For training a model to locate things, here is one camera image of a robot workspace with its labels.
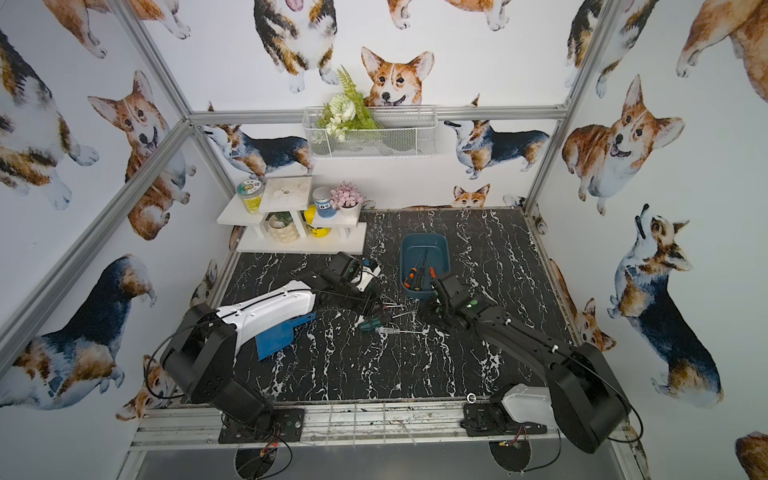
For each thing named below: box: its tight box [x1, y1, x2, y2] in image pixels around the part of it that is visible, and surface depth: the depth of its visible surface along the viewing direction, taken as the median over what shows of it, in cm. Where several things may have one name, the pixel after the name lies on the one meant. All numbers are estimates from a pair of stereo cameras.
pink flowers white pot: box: [330, 180, 366, 220], surface depth 94 cm
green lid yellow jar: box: [237, 179, 264, 215], surface depth 97 cm
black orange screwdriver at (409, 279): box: [403, 254, 422, 289], surface depth 102 cm
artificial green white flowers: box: [316, 65, 381, 142], surface depth 82 cm
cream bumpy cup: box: [268, 214, 299, 244], surface depth 109 cm
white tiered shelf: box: [216, 176, 367, 255], surface depth 109 cm
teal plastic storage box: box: [400, 232, 451, 299], surface depth 106 cm
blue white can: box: [312, 186, 337, 219], surface depth 97 cm
